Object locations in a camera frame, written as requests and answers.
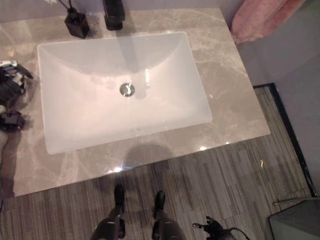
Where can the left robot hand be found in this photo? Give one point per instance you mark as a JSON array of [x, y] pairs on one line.
[[12, 85]]

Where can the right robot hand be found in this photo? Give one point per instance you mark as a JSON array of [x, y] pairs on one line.
[[213, 227]]

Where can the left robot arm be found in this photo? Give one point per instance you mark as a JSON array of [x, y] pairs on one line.
[[10, 121]]

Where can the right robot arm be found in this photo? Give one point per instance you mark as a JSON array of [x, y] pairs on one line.
[[235, 233]]

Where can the white rectangular sink basin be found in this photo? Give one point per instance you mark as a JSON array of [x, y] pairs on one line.
[[82, 117]]

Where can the chrome sink drain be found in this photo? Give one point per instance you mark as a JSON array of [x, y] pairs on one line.
[[127, 89]]

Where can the pink towel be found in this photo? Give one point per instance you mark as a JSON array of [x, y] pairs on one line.
[[257, 20]]

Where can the right robot leg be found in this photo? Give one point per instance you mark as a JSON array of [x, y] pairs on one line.
[[162, 220]]

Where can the robot leg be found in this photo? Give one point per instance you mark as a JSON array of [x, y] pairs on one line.
[[110, 225], [162, 220]]

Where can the small yellow floor scrap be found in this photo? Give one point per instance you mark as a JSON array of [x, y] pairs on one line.
[[261, 163]]

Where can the dark grey bin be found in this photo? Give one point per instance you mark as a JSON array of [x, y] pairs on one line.
[[297, 220]]

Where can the black reed diffuser bottle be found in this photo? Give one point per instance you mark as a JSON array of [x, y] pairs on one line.
[[77, 25]]

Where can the left robot leg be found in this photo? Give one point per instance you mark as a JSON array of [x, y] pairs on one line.
[[110, 225]]

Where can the black floor threshold strip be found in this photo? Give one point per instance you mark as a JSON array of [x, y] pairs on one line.
[[290, 132]]

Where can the black faucet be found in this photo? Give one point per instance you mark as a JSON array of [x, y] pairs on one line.
[[114, 15]]

